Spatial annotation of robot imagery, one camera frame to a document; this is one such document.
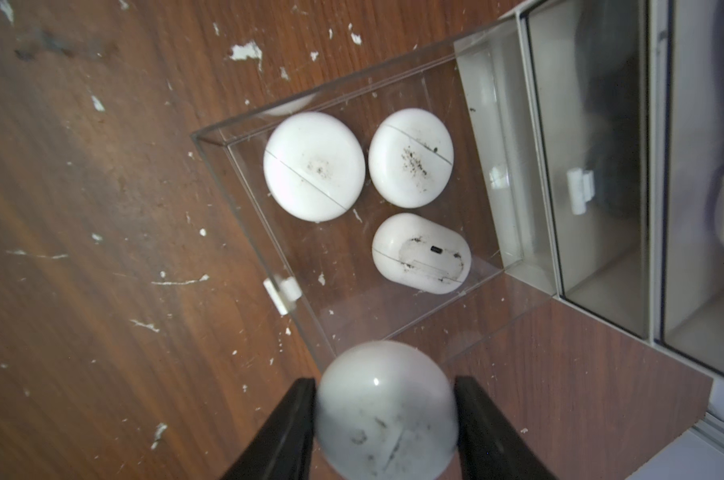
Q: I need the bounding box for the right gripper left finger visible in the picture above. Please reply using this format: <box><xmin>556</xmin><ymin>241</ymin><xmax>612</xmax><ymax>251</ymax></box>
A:
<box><xmin>221</xmin><ymin>378</ymin><xmax>317</xmax><ymax>480</ymax></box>

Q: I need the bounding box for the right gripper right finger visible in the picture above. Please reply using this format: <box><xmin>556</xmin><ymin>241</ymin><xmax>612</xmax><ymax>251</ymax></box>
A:
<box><xmin>454</xmin><ymin>376</ymin><xmax>555</xmax><ymax>480</ymax></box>

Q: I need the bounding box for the white round earphone case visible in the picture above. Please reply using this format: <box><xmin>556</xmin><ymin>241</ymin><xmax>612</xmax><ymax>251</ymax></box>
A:
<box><xmin>264</xmin><ymin>112</ymin><xmax>366</xmax><ymax>222</ymax></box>
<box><xmin>368</xmin><ymin>108</ymin><xmax>455</xmax><ymax>209</ymax></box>
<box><xmin>314</xmin><ymin>341</ymin><xmax>459</xmax><ymax>479</ymax></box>

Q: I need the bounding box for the white oval earphone case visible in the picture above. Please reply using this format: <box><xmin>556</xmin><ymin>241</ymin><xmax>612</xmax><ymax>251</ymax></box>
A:
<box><xmin>372</xmin><ymin>213</ymin><xmax>472</xmax><ymax>295</ymax></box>

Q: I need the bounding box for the clear bottom drawer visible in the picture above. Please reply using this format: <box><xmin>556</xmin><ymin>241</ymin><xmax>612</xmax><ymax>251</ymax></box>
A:
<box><xmin>193</xmin><ymin>15</ymin><xmax>557</xmax><ymax>368</ymax></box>

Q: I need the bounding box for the clear drawer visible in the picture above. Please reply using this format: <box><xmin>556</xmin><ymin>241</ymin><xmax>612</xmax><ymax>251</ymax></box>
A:
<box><xmin>193</xmin><ymin>15</ymin><xmax>557</xmax><ymax>368</ymax></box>
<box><xmin>524</xmin><ymin>1</ymin><xmax>648</xmax><ymax>337</ymax></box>
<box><xmin>662</xmin><ymin>1</ymin><xmax>724</xmax><ymax>376</ymax></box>

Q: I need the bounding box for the white round earphone case bottom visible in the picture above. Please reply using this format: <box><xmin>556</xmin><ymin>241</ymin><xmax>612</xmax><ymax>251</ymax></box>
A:
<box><xmin>264</xmin><ymin>112</ymin><xmax>366</xmax><ymax>222</ymax></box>

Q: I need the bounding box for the white round earphone case top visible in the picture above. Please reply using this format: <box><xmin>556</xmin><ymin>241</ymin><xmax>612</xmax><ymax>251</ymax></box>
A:
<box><xmin>368</xmin><ymin>108</ymin><xmax>455</xmax><ymax>209</ymax></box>

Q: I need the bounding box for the white three-drawer cabinet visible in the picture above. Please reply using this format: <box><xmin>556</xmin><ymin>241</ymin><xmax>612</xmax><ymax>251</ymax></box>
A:
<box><xmin>454</xmin><ymin>1</ymin><xmax>724</xmax><ymax>378</ymax></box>

